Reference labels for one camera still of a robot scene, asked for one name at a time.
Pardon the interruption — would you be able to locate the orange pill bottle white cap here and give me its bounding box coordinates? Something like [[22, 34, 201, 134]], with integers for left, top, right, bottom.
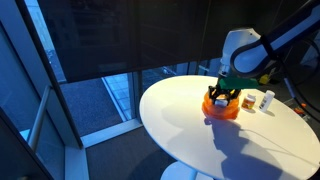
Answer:
[[241, 94, 256, 110]]

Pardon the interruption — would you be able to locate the round white table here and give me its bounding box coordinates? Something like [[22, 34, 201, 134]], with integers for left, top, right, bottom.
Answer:
[[140, 75, 320, 180]]

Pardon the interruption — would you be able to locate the yellow object on floor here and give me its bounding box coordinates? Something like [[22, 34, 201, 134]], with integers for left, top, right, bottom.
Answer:
[[259, 74, 270, 85]]

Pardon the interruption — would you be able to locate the orange object on floor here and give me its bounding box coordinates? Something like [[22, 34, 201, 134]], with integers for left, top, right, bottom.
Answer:
[[294, 103, 306, 116]]

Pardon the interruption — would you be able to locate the orange plastic bag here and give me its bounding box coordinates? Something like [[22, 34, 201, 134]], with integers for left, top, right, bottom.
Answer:
[[202, 92, 239, 120]]

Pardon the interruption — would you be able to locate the white table base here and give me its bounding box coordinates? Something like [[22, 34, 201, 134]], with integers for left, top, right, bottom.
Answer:
[[160, 161, 213, 180]]

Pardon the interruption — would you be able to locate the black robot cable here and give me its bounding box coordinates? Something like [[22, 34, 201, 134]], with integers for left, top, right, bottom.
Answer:
[[259, 34, 320, 114]]

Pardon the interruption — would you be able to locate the blue and white container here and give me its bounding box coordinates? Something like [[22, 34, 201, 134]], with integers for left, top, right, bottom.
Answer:
[[214, 99, 228, 107]]

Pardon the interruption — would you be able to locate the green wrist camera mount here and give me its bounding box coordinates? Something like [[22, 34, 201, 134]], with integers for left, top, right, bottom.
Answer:
[[218, 77, 259, 89]]

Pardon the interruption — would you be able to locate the metal handrail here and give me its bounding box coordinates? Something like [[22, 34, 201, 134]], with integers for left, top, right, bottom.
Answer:
[[28, 86, 51, 151]]

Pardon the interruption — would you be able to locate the tall white bottle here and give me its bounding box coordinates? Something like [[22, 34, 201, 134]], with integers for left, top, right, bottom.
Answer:
[[259, 90, 275, 112]]

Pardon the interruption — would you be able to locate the dark roller window shade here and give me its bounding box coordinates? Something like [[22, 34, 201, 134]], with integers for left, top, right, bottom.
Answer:
[[36, 0, 264, 84]]

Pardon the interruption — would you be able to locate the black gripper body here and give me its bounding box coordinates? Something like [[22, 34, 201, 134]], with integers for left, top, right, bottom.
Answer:
[[208, 85, 241, 98]]

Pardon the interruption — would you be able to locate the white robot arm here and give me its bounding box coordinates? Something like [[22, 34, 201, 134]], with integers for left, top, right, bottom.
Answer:
[[208, 0, 320, 107]]

